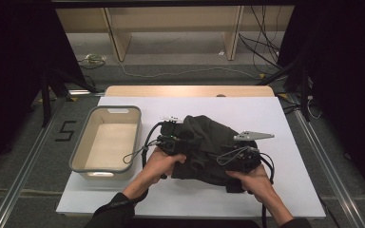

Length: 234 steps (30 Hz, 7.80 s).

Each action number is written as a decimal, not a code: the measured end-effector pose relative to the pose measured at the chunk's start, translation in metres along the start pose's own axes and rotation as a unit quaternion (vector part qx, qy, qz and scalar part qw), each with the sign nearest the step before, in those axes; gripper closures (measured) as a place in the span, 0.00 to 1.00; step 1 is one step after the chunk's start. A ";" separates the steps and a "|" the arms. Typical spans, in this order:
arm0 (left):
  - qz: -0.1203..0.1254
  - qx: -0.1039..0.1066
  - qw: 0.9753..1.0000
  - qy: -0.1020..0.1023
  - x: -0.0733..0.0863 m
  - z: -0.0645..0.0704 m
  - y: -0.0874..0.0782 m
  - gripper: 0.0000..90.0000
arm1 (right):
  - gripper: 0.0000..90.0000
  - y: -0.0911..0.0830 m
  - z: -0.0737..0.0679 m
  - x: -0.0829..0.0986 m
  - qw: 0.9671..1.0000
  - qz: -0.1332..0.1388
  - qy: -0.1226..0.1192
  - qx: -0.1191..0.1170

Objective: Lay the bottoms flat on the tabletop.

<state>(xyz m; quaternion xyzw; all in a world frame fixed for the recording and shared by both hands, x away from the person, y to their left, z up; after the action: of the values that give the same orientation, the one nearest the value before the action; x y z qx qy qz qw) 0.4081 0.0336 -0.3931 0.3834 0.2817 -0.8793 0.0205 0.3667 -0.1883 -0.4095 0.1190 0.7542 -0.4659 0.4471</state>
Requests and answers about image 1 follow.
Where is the hand-held gripper grey cord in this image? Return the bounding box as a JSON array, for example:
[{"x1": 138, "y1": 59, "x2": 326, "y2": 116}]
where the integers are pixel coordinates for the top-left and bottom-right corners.
[
  {"x1": 217, "y1": 145, "x2": 255, "y2": 166},
  {"x1": 122, "y1": 139, "x2": 160, "y2": 165}
]

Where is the coiled pale cable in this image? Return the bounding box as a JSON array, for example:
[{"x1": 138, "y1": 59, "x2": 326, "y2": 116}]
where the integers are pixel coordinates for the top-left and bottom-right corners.
[{"x1": 77, "y1": 53, "x2": 108, "y2": 70}]

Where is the left hand-held gripper grey cord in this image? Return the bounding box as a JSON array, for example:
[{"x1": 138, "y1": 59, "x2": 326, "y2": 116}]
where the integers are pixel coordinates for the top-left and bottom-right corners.
[{"x1": 122, "y1": 139, "x2": 160, "y2": 165}]

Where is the black tripod stand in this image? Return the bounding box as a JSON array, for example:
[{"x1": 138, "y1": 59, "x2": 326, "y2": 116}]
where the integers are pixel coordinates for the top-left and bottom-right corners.
[
  {"x1": 39, "y1": 67, "x2": 99, "y2": 127},
  {"x1": 256, "y1": 56, "x2": 313, "y2": 123}
]

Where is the person's left hand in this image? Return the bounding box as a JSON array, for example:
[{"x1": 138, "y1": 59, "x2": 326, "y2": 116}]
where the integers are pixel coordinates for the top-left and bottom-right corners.
[{"x1": 141, "y1": 147, "x2": 187, "y2": 188}]

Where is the left hand-held gripper black cable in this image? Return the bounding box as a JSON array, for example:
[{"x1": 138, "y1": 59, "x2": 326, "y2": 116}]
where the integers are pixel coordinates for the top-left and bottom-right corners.
[{"x1": 141, "y1": 122, "x2": 165, "y2": 169}]

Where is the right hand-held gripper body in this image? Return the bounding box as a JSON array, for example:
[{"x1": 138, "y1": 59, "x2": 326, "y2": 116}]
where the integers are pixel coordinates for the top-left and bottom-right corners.
[{"x1": 221, "y1": 130, "x2": 275, "y2": 174}]

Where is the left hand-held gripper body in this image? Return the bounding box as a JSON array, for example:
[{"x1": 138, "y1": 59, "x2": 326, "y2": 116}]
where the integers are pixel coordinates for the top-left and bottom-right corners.
[{"x1": 156, "y1": 116, "x2": 191, "y2": 156}]

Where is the person's right hand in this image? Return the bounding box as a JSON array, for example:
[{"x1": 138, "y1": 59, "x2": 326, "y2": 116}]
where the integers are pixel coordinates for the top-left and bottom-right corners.
[{"x1": 225, "y1": 164, "x2": 279, "y2": 203}]

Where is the person's dark clothing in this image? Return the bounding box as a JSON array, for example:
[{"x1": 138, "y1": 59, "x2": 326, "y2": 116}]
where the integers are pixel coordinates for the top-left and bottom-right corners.
[{"x1": 132, "y1": 218, "x2": 264, "y2": 228}]

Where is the bundle of black cables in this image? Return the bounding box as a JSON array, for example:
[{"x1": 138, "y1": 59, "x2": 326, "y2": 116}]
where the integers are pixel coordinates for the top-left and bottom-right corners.
[{"x1": 238, "y1": 5, "x2": 283, "y2": 75}]

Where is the black curtain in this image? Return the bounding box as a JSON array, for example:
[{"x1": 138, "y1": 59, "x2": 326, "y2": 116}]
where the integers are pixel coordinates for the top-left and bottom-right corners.
[
  {"x1": 0, "y1": 0, "x2": 86, "y2": 181},
  {"x1": 277, "y1": 0, "x2": 365, "y2": 207}
]

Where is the light wooden shelf unit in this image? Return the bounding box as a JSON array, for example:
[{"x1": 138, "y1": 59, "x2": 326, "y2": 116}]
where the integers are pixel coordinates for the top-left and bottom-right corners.
[{"x1": 55, "y1": 6, "x2": 296, "y2": 63}]

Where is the beige basket with grey rim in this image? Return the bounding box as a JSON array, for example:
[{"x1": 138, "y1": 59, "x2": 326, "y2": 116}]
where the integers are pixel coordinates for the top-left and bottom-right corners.
[{"x1": 68, "y1": 104, "x2": 143, "y2": 181}]

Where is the white board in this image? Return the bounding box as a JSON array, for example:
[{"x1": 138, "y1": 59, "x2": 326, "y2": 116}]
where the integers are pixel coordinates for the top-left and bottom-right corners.
[{"x1": 55, "y1": 96, "x2": 327, "y2": 219}]

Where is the long white floor cable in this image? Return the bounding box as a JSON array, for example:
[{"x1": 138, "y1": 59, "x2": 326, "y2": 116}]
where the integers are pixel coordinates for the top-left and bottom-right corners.
[{"x1": 117, "y1": 60, "x2": 264, "y2": 80}]

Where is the right hand-held gripper grey cord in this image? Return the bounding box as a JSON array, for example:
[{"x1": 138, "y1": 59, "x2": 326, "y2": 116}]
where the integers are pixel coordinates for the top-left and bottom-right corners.
[{"x1": 217, "y1": 145, "x2": 255, "y2": 166}]

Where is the dark grey garment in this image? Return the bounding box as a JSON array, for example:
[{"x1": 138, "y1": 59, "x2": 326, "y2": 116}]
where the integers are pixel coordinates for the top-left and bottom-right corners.
[{"x1": 170, "y1": 114, "x2": 260, "y2": 194}]

